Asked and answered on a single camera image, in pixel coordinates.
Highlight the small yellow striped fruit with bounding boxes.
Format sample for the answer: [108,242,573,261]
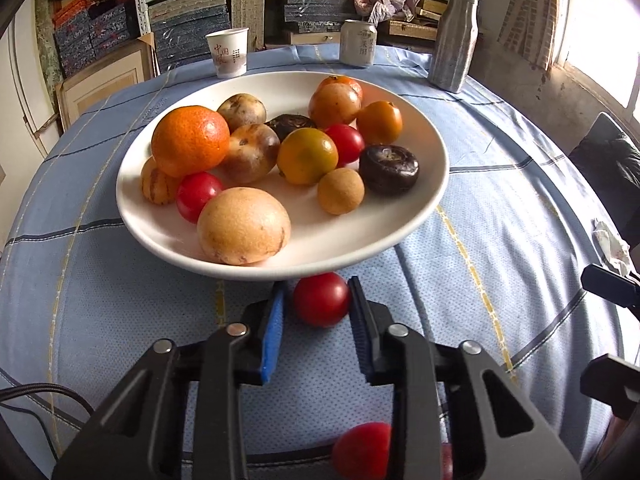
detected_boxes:
[140,156,183,206]

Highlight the large bumpy mandarin orange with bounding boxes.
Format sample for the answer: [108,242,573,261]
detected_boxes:
[151,105,231,178]

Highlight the stack of orange-red boxes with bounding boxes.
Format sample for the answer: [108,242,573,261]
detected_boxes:
[54,0,108,26]

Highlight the tan purple-striped round fruit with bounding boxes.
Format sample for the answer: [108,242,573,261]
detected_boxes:
[218,123,281,184]

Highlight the small tan round fruit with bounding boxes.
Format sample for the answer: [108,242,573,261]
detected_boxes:
[317,167,366,216]

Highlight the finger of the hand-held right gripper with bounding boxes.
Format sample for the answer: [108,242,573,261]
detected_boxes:
[581,264,640,311]
[580,354,640,421]

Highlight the smooth orange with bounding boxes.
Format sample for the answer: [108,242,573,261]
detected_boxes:
[356,101,404,146]

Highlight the small mandarin orange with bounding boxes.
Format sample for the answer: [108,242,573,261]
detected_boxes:
[315,74,364,103]

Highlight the white leaning board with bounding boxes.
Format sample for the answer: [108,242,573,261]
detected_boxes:
[7,35,63,153]

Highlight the large pale speckled fruit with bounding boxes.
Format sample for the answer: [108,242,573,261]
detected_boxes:
[196,186,292,266]

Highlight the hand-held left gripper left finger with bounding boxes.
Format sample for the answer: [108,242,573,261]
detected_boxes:
[52,282,288,480]

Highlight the white drink can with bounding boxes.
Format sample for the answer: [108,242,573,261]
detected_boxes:
[339,19,377,69]

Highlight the yellowish orange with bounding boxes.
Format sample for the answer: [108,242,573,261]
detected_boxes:
[277,128,339,186]

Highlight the upright woven straw boxes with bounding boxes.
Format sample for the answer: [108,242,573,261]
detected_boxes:
[231,0,266,53]

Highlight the crumpled white tissue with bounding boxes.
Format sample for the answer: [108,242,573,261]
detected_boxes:
[591,217,633,276]

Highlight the stack of grey-blue boxes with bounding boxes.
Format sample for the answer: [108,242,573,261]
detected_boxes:
[148,0,233,73]

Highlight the wooden picture frame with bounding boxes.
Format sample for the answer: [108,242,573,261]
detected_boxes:
[55,35,156,131]

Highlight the orange-tan round fruit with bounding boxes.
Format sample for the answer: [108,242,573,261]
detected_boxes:
[308,83,362,130]

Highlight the silver metal bottle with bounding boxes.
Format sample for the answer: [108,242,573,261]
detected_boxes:
[427,0,481,94]

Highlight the dark brown water chestnut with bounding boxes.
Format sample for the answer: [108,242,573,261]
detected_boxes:
[265,114,317,143]
[358,144,420,195]

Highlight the white metal shelf rack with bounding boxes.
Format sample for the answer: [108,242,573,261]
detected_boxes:
[131,0,481,81]

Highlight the black cable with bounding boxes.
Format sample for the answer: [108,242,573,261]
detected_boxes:
[0,384,96,461]

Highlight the stack of dark blue boxes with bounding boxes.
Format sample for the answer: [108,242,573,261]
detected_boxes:
[282,0,358,35]

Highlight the grey marble slab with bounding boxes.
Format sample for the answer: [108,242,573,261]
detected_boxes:
[34,0,63,93]

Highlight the dark cloth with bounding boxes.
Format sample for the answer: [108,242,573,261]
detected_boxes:
[570,112,640,251]

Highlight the white oval plate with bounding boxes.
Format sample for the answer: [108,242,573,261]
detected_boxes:
[116,71,449,281]

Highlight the bamboo curtain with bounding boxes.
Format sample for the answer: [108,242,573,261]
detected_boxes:
[497,0,563,68]

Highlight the white paper cup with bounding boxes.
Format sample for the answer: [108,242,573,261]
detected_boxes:
[205,27,250,79]

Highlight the stack of blue patterned boxes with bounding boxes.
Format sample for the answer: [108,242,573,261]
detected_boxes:
[52,2,136,78]

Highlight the pink cloth bundle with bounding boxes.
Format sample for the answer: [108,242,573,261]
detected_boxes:
[349,0,408,25]

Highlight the stack of yellow wooden boxes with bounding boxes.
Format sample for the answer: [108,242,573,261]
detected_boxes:
[385,0,476,41]

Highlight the small pale speckled fruit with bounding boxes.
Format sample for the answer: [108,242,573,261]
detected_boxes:
[216,93,267,133]

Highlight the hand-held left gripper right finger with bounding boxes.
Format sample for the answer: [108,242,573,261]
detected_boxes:
[347,276,583,480]

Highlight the blue checked tablecloth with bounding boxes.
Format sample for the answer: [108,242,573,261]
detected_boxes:
[0,42,640,480]

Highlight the bright window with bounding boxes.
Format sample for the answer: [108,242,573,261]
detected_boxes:
[552,0,640,108]

